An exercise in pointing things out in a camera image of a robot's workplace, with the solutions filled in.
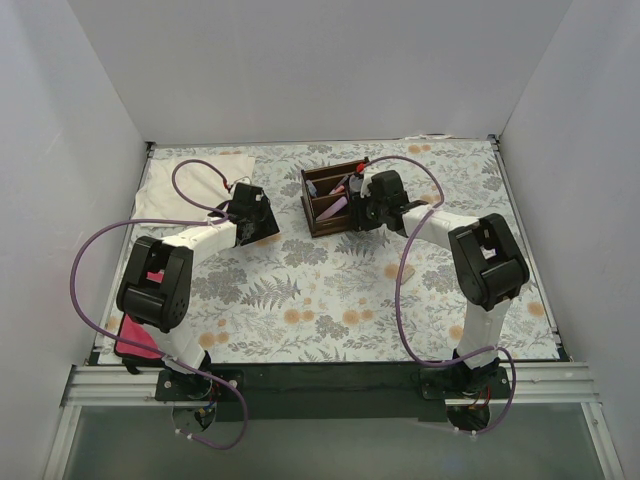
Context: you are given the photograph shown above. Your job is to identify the grey eraser piece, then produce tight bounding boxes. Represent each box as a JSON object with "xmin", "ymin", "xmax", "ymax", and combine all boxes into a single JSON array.
[{"xmin": 401, "ymin": 265, "xmax": 415, "ymax": 284}]

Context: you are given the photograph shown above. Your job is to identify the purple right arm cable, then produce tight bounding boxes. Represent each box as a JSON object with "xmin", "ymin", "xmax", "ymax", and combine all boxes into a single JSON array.
[{"xmin": 357, "ymin": 154, "xmax": 517, "ymax": 437}]

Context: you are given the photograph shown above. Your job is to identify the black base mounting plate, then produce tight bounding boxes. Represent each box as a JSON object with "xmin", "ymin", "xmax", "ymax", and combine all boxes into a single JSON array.
[{"xmin": 154, "ymin": 362, "xmax": 511, "ymax": 422}]

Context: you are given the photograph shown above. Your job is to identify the purple pink highlighter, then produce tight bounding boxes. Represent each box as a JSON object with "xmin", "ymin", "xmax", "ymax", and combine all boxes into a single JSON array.
[{"xmin": 316, "ymin": 196, "xmax": 348, "ymax": 221}]

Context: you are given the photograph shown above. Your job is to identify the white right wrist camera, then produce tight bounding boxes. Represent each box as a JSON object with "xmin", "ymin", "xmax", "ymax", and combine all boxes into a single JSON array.
[{"xmin": 348, "ymin": 169, "xmax": 373, "ymax": 198}]

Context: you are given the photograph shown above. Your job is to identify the pink capped white pen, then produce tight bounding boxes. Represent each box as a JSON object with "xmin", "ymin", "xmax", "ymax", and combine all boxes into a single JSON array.
[{"xmin": 329, "ymin": 175, "xmax": 349, "ymax": 195}]

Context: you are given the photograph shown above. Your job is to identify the pink cloth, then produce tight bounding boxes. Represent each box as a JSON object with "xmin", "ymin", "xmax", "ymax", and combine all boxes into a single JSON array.
[{"xmin": 114, "ymin": 269, "xmax": 165, "ymax": 375}]

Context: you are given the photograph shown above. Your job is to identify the floral table mat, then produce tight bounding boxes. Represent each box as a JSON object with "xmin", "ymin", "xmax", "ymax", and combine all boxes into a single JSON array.
[{"xmin": 97, "ymin": 139, "xmax": 561, "ymax": 364}]

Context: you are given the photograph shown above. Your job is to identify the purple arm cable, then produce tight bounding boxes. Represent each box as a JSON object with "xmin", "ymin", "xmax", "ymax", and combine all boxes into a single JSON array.
[
  {"xmin": 357, "ymin": 154, "xmax": 517, "ymax": 437},
  {"xmin": 69, "ymin": 158, "xmax": 251, "ymax": 450}
]

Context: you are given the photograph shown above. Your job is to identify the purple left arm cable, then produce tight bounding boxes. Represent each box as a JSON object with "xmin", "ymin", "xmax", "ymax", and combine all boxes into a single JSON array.
[{"xmin": 69, "ymin": 158, "xmax": 251, "ymax": 450}]

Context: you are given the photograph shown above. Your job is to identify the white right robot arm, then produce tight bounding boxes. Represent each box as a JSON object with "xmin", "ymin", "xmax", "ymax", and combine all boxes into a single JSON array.
[{"xmin": 349, "ymin": 164, "xmax": 530, "ymax": 398}]

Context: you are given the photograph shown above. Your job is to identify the white folded cloth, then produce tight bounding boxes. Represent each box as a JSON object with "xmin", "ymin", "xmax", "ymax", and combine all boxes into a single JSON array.
[{"xmin": 132, "ymin": 153, "xmax": 255, "ymax": 221}]

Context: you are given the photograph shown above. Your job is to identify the brown wooden desk organizer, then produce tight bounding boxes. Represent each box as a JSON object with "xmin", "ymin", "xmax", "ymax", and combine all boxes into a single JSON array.
[{"xmin": 300, "ymin": 157, "xmax": 369, "ymax": 238}]

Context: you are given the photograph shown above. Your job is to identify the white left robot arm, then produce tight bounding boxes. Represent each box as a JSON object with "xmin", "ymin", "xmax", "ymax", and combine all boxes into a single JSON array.
[{"xmin": 116, "ymin": 183, "xmax": 279, "ymax": 400}]

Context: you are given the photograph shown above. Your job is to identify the aluminium frame rail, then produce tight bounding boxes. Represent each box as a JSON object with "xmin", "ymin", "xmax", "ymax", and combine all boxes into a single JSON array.
[{"xmin": 39, "ymin": 134, "xmax": 626, "ymax": 480}]

